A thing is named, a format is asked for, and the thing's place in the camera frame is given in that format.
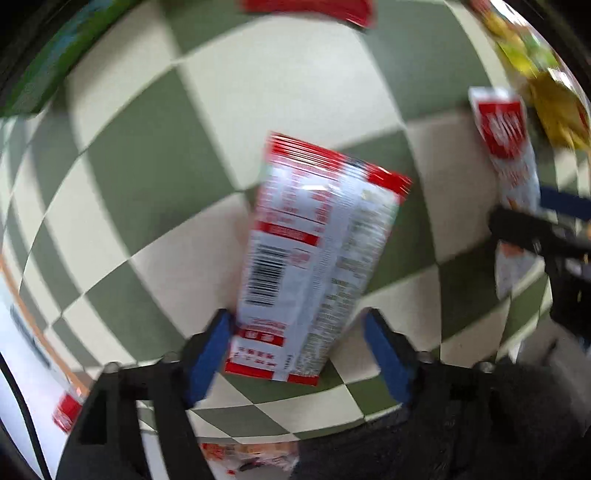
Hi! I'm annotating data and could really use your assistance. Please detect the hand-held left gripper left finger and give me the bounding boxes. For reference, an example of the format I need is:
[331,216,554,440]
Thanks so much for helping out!
[55,308,234,480]

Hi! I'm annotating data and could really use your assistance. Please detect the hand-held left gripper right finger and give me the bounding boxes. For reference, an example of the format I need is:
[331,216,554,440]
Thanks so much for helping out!
[363,307,536,480]

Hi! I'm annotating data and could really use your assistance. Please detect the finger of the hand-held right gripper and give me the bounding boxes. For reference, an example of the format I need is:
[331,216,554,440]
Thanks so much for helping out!
[488,206,591,260]
[539,187,591,222]

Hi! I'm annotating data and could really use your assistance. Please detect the white tray packet red label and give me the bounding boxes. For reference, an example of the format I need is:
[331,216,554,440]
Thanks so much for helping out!
[468,85,544,301]

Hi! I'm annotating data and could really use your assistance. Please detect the red white long snack packet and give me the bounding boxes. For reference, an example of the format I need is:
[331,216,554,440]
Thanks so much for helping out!
[224,131,413,387]

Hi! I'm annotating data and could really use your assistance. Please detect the colourful candy packet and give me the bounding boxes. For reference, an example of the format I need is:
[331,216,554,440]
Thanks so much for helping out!
[468,0,573,81]

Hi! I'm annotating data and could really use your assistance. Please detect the plain red snack packet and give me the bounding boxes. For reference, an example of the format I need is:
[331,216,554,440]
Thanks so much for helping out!
[242,0,375,31]

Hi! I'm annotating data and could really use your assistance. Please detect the cardboard box with blue print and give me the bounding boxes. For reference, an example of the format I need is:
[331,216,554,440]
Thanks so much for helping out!
[0,0,139,117]

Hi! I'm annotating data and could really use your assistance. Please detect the red white packaging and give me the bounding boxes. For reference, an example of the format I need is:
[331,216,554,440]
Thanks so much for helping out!
[201,440,301,476]

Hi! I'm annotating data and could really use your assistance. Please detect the person's dark grey clothing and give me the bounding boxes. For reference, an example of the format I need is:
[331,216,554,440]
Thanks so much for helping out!
[291,360,591,480]

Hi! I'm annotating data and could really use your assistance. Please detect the red soda can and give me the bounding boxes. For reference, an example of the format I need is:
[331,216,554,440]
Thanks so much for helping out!
[52,392,88,433]

